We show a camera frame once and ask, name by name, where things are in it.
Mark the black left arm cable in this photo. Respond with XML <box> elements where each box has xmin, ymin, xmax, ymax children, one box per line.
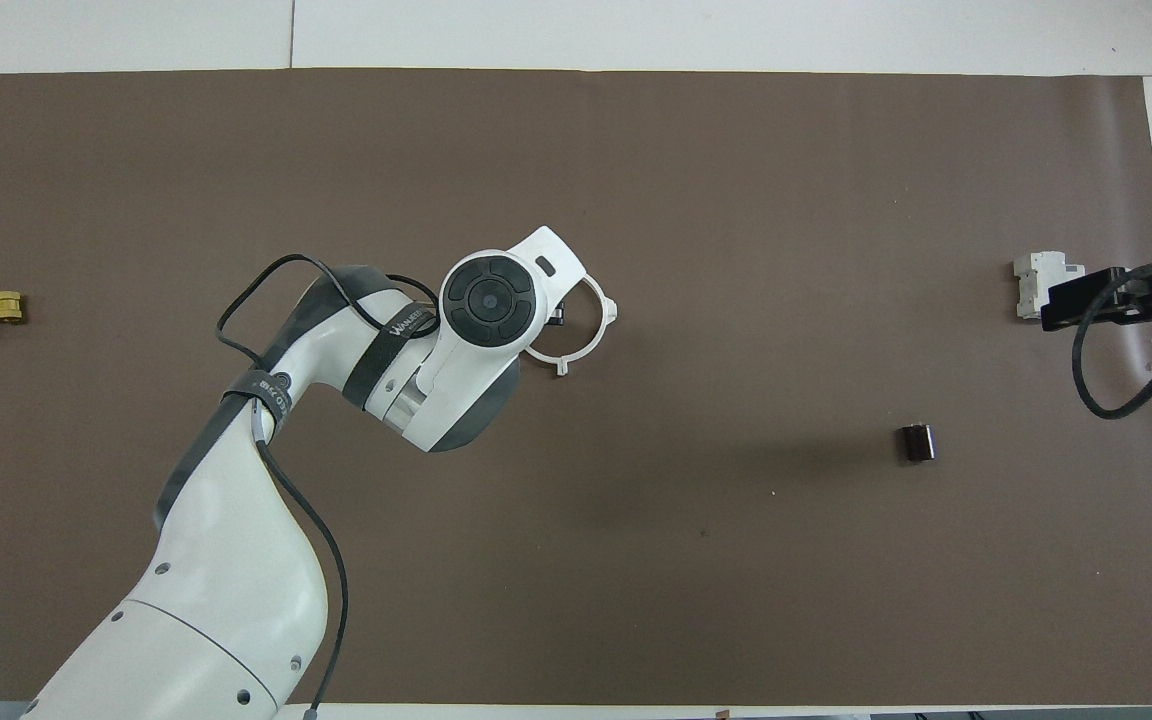
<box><xmin>215</xmin><ymin>253</ymin><xmax>443</xmax><ymax>720</ymax></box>

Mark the brown paper table mat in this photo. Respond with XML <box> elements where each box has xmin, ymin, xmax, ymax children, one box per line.
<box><xmin>0</xmin><ymin>67</ymin><xmax>1152</xmax><ymax>707</ymax></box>

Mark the grey circuit breaker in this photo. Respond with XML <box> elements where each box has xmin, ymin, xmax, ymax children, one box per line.
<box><xmin>1012</xmin><ymin>251</ymin><xmax>1088</xmax><ymax>322</ymax></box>

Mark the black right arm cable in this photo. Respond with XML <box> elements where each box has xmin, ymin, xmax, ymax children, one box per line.
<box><xmin>1070</xmin><ymin>270</ymin><xmax>1152</xmax><ymax>422</ymax></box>

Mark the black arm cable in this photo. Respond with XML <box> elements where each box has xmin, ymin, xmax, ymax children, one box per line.
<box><xmin>215</xmin><ymin>253</ymin><xmax>443</xmax><ymax>720</ymax></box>
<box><xmin>1070</xmin><ymin>270</ymin><xmax>1152</xmax><ymax>422</ymax></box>

